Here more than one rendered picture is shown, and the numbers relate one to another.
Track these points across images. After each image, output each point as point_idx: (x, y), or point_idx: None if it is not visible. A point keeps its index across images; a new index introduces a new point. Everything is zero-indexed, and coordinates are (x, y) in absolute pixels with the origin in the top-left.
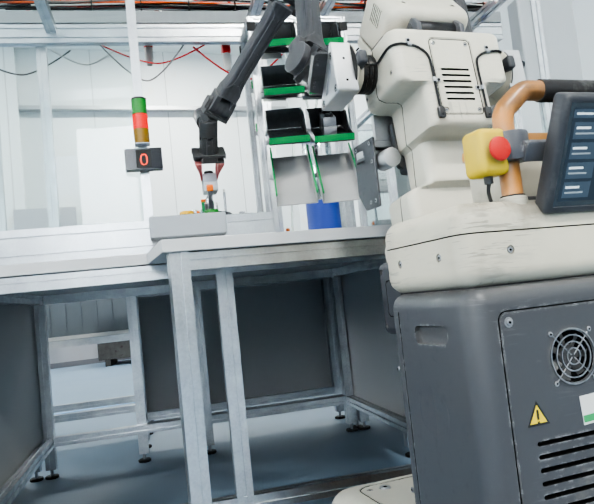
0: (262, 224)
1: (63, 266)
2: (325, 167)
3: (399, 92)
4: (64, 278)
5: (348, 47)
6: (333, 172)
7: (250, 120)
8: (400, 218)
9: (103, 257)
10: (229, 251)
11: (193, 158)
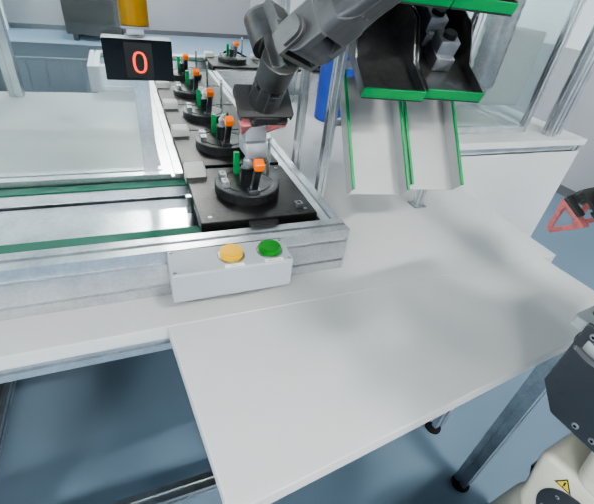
0: (331, 245)
1: (24, 360)
2: (409, 110)
3: None
4: (30, 366)
5: None
6: (419, 124)
7: None
8: None
9: (95, 340)
10: None
11: (239, 117)
